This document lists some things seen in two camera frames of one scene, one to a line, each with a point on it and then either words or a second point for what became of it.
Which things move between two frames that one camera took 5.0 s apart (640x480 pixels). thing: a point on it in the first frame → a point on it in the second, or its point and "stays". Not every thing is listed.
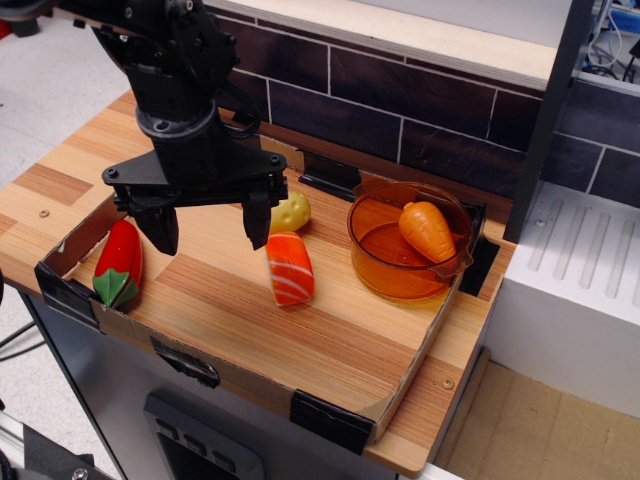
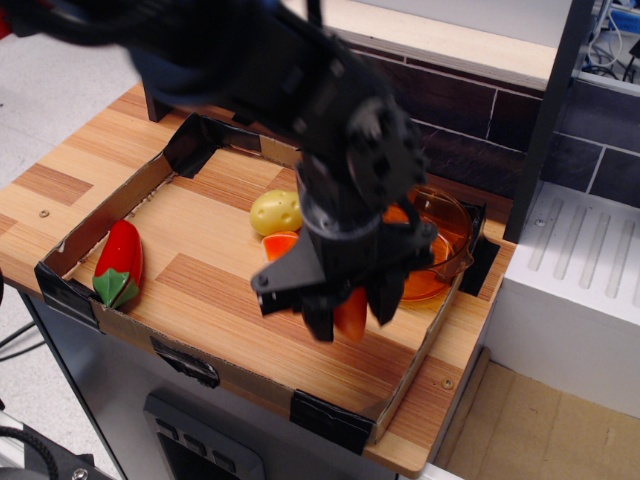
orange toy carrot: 424,226 → 350,316
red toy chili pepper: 119,263 stays
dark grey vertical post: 558,82 stays
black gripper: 193,163 → 354,189
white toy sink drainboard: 569,311 stays
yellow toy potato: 290,214 stays
